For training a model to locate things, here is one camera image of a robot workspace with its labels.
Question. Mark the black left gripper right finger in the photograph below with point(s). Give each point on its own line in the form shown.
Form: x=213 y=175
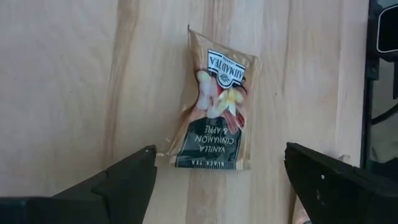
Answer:
x=335 y=193

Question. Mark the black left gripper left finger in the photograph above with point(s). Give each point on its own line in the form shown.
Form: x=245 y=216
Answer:
x=130 y=183

